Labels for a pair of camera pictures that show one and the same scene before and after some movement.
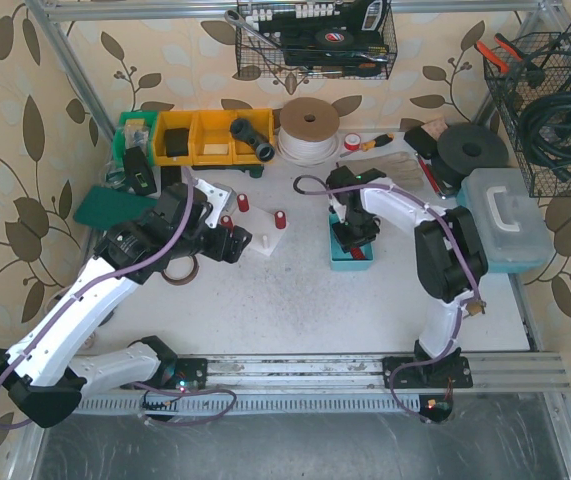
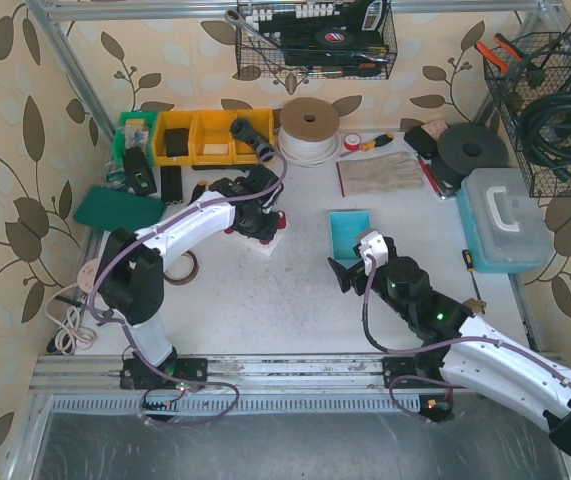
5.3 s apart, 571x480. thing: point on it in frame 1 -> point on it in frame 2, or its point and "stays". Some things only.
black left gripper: (226, 242) -> (261, 225)
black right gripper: (355, 233) -> (356, 275)
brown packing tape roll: (181, 270) stays
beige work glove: (401, 166) stays
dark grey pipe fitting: (264, 149) stays
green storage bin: (136, 130) stays
